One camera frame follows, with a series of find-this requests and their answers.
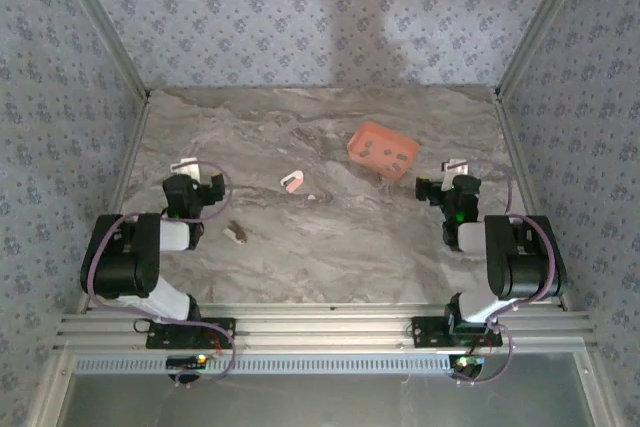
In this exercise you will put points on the right aluminium frame post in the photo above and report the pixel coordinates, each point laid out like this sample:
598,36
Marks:
540,22

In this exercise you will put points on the grey metal sheet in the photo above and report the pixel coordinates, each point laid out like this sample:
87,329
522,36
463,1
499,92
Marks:
325,402

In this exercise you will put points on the beige and olive stapler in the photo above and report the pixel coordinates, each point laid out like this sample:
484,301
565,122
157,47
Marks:
234,233

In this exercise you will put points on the aluminium base beam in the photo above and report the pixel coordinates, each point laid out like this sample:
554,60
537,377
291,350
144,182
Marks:
325,327

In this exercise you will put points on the circuit board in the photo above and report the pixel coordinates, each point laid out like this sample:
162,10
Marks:
185,361
467,361

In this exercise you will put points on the right aluminium side rail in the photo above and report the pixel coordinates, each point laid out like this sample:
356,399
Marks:
522,172

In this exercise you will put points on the pink and white stapler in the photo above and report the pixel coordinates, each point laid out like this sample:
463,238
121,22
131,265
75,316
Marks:
292,186

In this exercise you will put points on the aluminium frame post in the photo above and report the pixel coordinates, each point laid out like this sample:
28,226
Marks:
106,22
540,22

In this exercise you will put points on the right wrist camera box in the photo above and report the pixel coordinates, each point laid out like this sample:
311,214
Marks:
456,167

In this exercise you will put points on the left aluminium frame post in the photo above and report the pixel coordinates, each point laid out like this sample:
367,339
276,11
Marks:
106,22

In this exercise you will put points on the left circuit board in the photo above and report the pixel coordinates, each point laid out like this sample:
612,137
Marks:
185,361

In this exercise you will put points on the right circuit board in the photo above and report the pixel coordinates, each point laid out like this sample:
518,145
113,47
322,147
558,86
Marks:
467,361

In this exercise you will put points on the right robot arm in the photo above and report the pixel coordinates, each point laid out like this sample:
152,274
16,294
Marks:
520,257

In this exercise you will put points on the pink plastic tray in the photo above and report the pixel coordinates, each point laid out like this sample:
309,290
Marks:
377,134

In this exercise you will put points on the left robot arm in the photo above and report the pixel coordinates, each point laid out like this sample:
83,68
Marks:
120,257

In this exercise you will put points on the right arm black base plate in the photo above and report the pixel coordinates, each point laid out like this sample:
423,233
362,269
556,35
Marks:
425,332

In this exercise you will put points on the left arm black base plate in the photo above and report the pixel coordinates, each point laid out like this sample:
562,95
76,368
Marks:
222,329

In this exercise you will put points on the aluminium side rail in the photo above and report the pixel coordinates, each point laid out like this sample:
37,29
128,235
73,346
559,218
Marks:
522,172
117,197

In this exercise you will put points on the left aluminium side rail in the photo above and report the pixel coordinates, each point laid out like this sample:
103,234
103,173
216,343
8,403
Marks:
117,197

